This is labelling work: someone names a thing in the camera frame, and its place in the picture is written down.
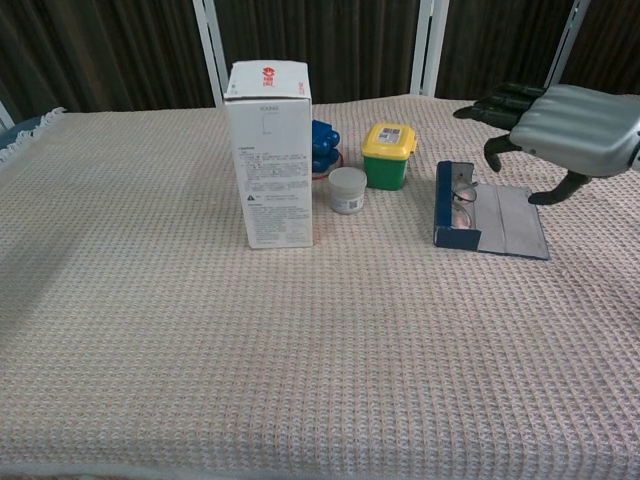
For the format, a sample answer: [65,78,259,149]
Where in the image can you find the dark pleated curtain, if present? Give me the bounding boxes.
[0,0,640,123]

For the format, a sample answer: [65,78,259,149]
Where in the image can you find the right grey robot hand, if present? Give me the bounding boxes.
[452,82,640,207]

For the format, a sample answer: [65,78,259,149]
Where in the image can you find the small white round jar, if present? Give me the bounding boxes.
[327,167,368,215]

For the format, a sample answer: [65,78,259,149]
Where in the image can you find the green bin with yellow lid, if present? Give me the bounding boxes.
[361,122,419,191]

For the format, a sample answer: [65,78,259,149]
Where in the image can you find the blue plastic toy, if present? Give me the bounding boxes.
[311,118,342,174]

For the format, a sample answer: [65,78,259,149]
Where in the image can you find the red ring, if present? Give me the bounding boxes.
[311,149,345,181]

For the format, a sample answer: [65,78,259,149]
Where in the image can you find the beige waffle weave blanket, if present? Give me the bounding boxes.
[0,94,640,480]

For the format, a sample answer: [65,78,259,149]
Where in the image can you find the thin metal frame eyeglasses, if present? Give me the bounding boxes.
[449,172,481,232]

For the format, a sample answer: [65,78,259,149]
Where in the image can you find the blue glasses case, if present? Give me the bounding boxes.
[432,159,551,261]

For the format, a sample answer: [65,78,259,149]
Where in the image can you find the tall white cardboard box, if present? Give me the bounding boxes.
[223,60,315,250]

